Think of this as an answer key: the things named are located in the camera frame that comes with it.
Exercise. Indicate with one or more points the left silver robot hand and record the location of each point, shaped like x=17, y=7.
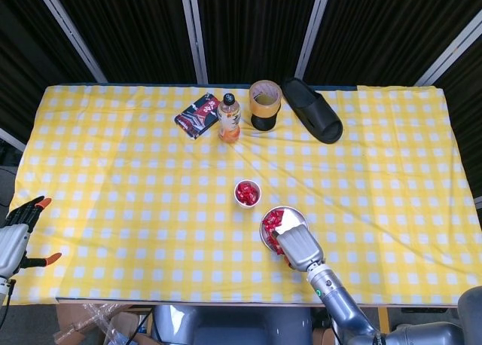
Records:
x=11, y=247

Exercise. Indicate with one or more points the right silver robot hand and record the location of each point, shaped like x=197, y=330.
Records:
x=301, y=249

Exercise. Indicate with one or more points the round steel plate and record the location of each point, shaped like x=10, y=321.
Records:
x=293, y=218

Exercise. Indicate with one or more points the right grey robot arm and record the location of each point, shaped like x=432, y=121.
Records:
x=339, y=303

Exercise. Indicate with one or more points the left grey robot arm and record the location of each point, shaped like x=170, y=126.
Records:
x=3, y=289

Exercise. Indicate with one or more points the white paper cup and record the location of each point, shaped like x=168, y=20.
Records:
x=246, y=206

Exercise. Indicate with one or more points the small brown cardboard box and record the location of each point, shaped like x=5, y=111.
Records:
x=322, y=337

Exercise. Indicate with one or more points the large brown cardboard box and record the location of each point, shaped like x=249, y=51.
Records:
x=69, y=318

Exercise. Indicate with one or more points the grey robot torso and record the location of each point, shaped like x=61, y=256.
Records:
x=233, y=326

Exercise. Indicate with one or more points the yellow floor tape strip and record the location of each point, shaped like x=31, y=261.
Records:
x=384, y=316

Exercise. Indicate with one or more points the clear plastic wrap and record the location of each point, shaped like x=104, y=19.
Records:
x=101, y=318

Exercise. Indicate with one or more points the black rubber slipper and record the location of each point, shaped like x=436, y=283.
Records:
x=316, y=115

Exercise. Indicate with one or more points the orange drink bottle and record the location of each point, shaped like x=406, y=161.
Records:
x=229, y=126

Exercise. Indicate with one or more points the yellow white checkered tablecloth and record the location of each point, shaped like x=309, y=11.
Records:
x=150, y=209

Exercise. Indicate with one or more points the yellowish packing tape roll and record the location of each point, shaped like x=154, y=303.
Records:
x=263, y=109

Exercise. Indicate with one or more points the dark blue red snack box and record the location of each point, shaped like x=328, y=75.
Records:
x=197, y=115

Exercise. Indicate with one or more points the black curtain panel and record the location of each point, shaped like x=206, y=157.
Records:
x=132, y=32
x=470, y=115
x=22, y=58
x=384, y=28
x=256, y=28

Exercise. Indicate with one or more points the grey partition frame post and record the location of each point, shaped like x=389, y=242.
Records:
x=70, y=32
x=314, y=30
x=479, y=202
x=452, y=57
x=11, y=139
x=194, y=32

